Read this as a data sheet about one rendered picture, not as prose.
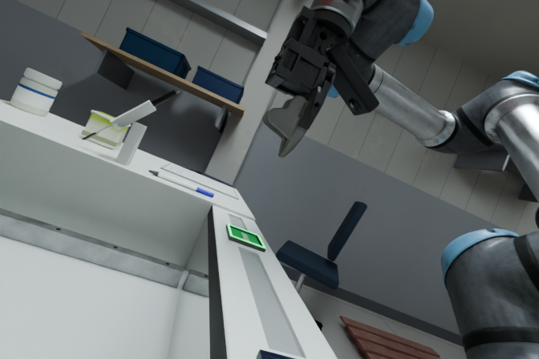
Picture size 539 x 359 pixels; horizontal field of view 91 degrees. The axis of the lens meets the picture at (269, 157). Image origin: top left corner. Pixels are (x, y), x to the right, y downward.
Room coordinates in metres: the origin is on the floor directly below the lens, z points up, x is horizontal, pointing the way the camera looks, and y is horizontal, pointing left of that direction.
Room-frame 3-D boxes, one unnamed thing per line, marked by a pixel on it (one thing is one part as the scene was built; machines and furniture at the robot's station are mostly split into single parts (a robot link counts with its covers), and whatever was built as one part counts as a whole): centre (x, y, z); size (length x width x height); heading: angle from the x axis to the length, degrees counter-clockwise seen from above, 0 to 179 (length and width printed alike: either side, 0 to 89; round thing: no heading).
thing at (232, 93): (2.48, 0.69, 1.56); 0.44 x 0.33 x 0.17; 97
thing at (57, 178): (0.66, 0.32, 0.89); 0.62 x 0.35 x 0.14; 104
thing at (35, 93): (0.64, 0.57, 1.01); 0.07 x 0.07 x 0.10
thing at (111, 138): (0.64, 0.38, 1.00); 0.07 x 0.07 x 0.07; 21
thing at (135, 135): (0.52, 0.27, 1.03); 0.06 x 0.04 x 0.13; 104
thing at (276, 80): (0.40, 0.01, 1.25); 0.09 x 0.08 x 0.12; 103
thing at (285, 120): (0.38, 0.00, 1.14); 0.06 x 0.03 x 0.09; 103
